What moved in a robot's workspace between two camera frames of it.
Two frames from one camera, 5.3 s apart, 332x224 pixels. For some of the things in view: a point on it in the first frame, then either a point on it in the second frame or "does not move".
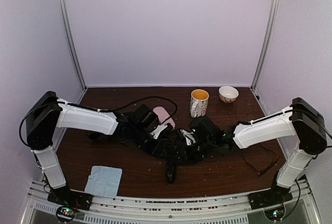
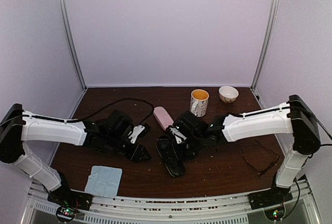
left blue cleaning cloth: [104, 181] does not move
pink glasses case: [162, 114] does not move
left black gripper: [157, 150] → [137, 151]
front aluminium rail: [235, 209] does not move
